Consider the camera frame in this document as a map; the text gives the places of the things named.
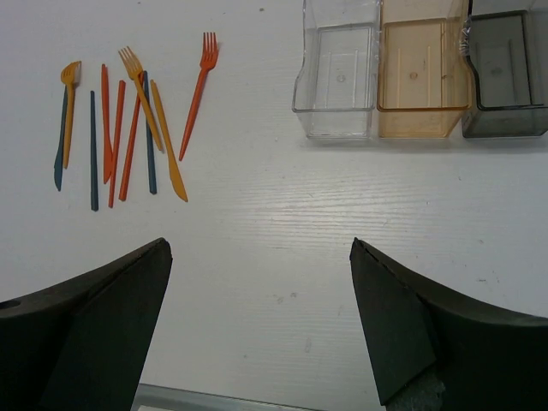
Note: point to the red-orange plastic knife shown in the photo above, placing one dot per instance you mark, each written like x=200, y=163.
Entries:
x=105, y=102

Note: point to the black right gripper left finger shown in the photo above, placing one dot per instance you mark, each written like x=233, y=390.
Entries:
x=82, y=344

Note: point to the clear plastic container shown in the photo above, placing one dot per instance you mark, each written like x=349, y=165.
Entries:
x=335, y=89

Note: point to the grey translucent plastic container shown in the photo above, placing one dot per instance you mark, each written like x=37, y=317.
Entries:
x=507, y=53

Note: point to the teal plastic knife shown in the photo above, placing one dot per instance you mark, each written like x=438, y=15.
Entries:
x=58, y=164

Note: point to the small yellow plastic fork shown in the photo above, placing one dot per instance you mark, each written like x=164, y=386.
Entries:
x=70, y=76

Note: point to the yellow plastic knife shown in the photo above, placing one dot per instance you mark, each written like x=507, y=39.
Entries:
x=175, y=175

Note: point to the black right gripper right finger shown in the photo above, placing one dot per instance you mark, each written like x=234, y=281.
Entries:
x=433, y=348

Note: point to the red-orange plastic chopstick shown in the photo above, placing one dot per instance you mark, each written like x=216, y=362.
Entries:
x=117, y=137
x=129, y=152

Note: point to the orange translucent plastic container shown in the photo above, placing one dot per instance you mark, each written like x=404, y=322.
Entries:
x=424, y=83

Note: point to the teal plastic chopstick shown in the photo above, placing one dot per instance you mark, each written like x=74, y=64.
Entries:
x=93, y=154
x=152, y=181

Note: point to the red-orange plastic fork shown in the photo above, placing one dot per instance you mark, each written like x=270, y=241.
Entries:
x=208, y=62

